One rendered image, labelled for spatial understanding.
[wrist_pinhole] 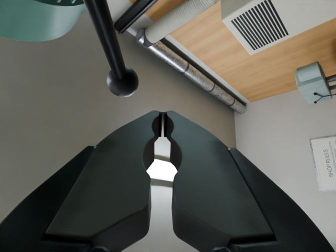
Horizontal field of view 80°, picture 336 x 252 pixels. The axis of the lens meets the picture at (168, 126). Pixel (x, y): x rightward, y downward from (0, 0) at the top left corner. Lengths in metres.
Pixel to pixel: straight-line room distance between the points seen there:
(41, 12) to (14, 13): 0.03
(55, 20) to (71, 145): 1.35
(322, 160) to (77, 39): 2.91
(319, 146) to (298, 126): 0.36
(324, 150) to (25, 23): 3.02
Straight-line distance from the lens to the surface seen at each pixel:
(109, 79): 0.23
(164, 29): 1.99
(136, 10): 2.01
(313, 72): 2.29
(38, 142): 1.54
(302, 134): 3.18
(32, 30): 0.30
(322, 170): 3.04
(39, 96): 1.61
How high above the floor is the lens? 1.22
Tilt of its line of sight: 42 degrees up
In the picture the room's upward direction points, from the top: 106 degrees counter-clockwise
